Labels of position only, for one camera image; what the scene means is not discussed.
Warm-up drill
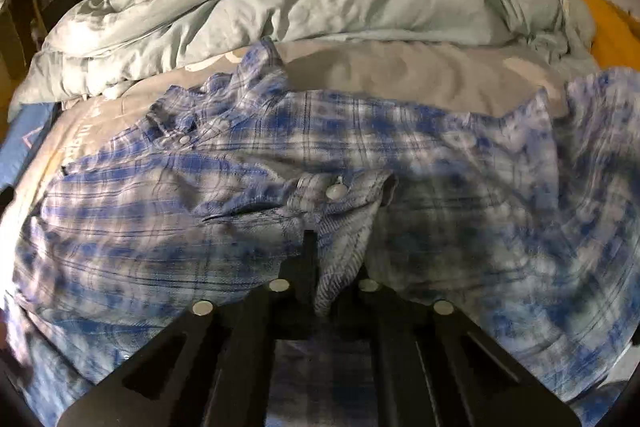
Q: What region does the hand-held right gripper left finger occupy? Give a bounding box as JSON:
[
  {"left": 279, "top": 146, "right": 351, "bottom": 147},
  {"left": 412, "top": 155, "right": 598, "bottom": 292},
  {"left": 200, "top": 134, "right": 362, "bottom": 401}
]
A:
[{"left": 55, "top": 229, "right": 321, "bottom": 427}]

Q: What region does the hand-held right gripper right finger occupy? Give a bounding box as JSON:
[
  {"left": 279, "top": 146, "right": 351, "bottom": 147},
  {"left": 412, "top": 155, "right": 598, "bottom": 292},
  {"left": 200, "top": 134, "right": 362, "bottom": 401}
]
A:
[{"left": 332, "top": 279, "right": 583, "bottom": 427}]

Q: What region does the blue plaid shirt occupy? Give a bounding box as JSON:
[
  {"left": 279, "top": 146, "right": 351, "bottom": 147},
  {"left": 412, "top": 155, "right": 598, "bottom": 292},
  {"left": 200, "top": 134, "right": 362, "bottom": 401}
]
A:
[{"left": 0, "top": 38, "right": 640, "bottom": 427}]

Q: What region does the blue pillow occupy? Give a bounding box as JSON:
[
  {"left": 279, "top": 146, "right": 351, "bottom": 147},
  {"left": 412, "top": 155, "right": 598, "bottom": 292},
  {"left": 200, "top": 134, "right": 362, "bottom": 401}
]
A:
[{"left": 0, "top": 102, "right": 56, "bottom": 190}]

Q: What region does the yellow cushion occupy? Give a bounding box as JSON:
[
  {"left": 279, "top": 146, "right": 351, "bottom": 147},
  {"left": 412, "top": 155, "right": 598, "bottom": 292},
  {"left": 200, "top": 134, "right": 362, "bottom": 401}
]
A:
[{"left": 570, "top": 0, "right": 640, "bottom": 80}]

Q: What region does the wooden bed frame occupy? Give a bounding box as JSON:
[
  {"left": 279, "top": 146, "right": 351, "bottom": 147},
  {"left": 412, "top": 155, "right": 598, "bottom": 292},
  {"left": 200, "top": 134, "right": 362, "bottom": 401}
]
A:
[{"left": 0, "top": 0, "right": 36, "bottom": 118}]

